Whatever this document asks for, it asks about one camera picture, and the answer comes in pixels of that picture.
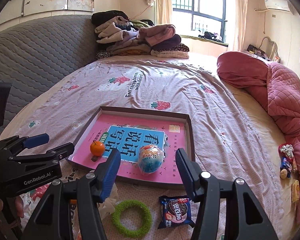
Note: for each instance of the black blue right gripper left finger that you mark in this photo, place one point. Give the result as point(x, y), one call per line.
point(51, 218)

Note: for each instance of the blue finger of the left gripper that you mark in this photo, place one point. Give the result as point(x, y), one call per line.
point(14, 145)

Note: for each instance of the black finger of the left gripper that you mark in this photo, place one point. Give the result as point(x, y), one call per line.
point(57, 153)

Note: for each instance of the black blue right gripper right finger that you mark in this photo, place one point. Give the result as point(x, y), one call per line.
point(245, 217)

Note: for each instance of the orange tangerine with stem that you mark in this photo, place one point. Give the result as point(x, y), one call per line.
point(97, 148)

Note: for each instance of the blue toy egg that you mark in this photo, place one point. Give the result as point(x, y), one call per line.
point(150, 158)

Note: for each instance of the person's hand at gripper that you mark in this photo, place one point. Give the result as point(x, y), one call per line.
point(19, 206)

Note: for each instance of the yellow snack packet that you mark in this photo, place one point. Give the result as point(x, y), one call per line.
point(295, 189)

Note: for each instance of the blue Oreo cookie packet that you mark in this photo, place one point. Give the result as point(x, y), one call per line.
point(175, 211)

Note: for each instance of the pink patterned bed sheet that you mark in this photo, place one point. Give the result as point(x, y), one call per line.
point(233, 135)

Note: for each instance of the small colourful toy figure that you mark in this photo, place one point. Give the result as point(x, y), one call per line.
point(288, 164)

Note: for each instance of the grey quilted headboard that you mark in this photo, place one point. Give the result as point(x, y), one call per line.
point(37, 54)

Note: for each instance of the pink blue Chinese book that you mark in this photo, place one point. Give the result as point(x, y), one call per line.
point(137, 144)

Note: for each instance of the shallow brown cardboard tray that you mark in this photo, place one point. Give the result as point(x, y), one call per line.
point(137, 144)

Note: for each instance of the red pink quilted blanket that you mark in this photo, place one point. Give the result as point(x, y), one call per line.
point(275, 87)

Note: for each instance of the pile of folded clothes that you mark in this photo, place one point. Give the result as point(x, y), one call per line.
point(117, 35)

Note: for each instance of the beige right curtain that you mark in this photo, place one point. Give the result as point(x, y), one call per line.
point(238, 10)

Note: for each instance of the window with dark frame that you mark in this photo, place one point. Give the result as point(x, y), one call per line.
point(200, 18)

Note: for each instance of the white wall air conditioner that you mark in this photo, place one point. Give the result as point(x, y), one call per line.
point(281, 5)

